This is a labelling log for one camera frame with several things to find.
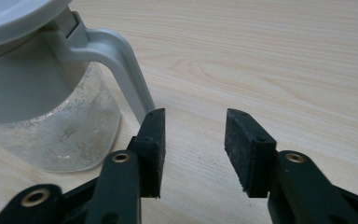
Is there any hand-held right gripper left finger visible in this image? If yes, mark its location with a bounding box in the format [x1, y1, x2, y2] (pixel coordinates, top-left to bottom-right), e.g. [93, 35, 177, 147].
[127, 107, 166, 199]

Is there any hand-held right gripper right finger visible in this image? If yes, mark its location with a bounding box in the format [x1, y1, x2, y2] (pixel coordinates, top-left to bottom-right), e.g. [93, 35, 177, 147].
[224, 107, 278, 199]

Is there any white cylindrical container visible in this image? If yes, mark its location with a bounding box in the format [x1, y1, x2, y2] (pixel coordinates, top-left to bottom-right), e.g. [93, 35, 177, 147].
[0, 8, 157, 174]

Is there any grey round pitcher lid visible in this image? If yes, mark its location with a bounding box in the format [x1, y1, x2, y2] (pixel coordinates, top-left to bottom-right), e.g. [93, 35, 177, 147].
[0, 0, 74, 60]

